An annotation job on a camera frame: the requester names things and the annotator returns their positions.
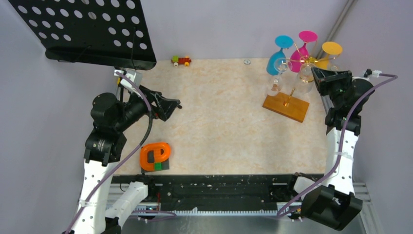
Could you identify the short clear glass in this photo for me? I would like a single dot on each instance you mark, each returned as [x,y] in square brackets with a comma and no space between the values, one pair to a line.
[276,82]

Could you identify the wooden gold wine glass rack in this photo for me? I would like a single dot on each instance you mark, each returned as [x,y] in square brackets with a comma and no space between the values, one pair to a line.
[286,104]

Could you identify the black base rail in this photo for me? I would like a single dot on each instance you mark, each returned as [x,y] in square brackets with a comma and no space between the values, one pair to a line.
[214,193]

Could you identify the tall clear wine glass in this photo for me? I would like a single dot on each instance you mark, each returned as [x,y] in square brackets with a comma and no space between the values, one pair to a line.
[304,78]

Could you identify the pink wine glass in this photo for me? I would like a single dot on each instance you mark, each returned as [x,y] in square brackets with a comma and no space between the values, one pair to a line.
[299,56]

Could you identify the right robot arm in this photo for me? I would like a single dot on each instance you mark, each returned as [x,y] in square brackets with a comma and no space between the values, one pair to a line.
[331,200]

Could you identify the orange tape dispenser toy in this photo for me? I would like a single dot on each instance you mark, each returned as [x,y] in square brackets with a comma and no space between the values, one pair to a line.
[154,157]

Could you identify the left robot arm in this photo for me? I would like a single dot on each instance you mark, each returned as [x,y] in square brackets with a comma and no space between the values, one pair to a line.
[102,157]

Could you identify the grey corner pipe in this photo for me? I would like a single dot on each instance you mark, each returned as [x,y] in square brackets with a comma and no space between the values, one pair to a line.
[339,21]

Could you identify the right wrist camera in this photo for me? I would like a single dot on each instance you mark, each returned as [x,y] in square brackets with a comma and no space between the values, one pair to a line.
[371,73]

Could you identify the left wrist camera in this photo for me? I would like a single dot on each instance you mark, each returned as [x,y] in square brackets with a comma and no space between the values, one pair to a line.
[129,79]

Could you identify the red green toy train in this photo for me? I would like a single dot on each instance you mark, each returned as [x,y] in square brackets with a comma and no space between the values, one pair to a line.
[185,61]

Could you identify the blue wine glass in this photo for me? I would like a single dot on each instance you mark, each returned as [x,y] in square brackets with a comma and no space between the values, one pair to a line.
[283,42]

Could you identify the black perforated music stand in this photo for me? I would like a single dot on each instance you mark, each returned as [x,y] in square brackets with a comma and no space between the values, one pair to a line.
[103,32]

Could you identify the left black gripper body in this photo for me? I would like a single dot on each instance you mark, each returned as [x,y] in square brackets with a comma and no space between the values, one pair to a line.
[157,110]

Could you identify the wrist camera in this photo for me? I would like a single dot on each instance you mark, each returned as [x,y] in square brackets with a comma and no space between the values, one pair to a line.
[129,79]
[371,73]

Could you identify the yellow wine glass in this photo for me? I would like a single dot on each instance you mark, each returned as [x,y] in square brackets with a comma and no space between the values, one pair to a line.
[332,51]

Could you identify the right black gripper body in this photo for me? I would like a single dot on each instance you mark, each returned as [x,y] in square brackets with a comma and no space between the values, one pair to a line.
[334,84]

